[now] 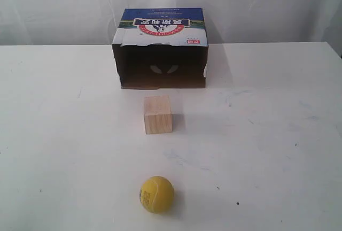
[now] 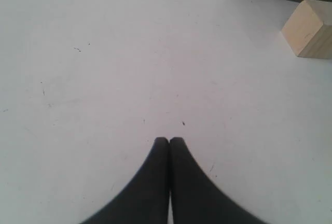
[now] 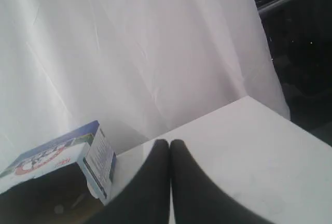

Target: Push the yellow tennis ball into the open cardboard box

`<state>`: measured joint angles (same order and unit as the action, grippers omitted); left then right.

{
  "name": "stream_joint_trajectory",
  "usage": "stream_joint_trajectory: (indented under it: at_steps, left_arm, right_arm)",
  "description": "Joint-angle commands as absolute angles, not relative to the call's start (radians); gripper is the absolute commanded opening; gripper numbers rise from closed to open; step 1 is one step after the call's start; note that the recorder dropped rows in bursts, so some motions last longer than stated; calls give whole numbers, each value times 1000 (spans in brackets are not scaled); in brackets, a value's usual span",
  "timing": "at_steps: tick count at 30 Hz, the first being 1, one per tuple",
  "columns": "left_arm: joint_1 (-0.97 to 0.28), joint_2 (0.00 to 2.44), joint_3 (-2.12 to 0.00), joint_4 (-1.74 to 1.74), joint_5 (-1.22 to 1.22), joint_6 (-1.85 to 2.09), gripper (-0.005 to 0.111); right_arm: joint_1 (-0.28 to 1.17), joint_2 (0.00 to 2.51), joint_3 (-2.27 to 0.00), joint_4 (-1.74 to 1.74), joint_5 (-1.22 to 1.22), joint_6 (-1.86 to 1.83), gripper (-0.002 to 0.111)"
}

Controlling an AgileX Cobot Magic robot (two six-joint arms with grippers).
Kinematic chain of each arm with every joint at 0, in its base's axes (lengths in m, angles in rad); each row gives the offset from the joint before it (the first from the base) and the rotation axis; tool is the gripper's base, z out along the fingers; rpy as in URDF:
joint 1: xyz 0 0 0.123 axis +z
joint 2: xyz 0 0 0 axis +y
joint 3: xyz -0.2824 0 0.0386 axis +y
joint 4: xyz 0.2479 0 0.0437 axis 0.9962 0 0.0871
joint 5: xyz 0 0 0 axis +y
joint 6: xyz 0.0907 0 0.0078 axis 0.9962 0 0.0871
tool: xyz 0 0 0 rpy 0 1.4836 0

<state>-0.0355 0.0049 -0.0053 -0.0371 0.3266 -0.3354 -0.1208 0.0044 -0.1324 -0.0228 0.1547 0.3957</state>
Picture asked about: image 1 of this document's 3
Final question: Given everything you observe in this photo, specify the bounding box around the wooden cube block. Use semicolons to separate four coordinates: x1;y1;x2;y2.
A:
144;96;173;134

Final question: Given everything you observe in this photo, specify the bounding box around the yellow tennis ball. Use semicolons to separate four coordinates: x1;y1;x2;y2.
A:
139;176;174;213

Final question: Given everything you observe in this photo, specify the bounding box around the printed cardboard box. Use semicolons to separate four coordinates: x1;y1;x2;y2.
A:
112;7;208;89

